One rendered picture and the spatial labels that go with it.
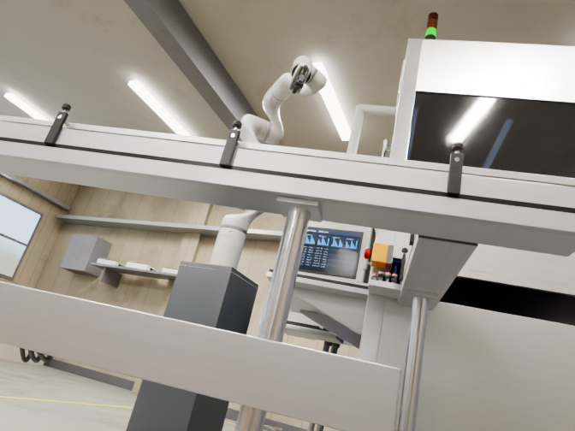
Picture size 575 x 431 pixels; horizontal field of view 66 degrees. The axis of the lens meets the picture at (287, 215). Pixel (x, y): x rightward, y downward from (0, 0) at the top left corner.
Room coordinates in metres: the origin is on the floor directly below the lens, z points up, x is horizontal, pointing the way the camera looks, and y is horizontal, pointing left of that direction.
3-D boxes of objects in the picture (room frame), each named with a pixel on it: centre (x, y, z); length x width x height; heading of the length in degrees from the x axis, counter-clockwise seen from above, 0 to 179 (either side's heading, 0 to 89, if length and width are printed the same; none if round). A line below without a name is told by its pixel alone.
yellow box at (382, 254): (1.53, -0.37, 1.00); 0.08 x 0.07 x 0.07; 76
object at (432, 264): (1.22, -0.44, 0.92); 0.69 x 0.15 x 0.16; 166
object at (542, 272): (2.47, -1.10, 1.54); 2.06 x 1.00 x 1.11; 166
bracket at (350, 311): (1.74, -0.22, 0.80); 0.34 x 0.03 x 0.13; 76
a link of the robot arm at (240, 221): (1.85, 0.18, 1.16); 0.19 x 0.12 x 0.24; 109
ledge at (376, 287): (1.50, -0.41, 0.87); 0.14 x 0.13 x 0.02; 76
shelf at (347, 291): (1.98, -0.29, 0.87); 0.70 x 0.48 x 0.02; 166
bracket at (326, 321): (2.23, -0.34, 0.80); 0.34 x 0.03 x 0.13; 76
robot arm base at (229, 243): (1.84, 0.21, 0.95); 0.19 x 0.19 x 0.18
